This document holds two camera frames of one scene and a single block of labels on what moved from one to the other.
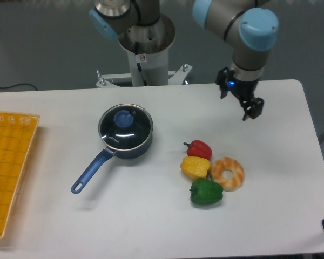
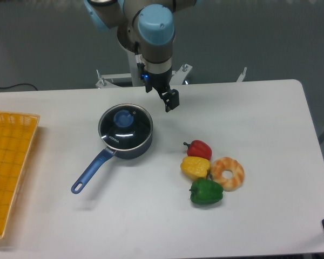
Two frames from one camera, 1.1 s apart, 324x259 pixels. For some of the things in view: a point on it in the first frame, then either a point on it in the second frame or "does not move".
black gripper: (244, 90) to (161, 82)
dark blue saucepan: (103, 157) does not move
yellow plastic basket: (11, 136) does not move
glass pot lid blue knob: (123, 118) does not move
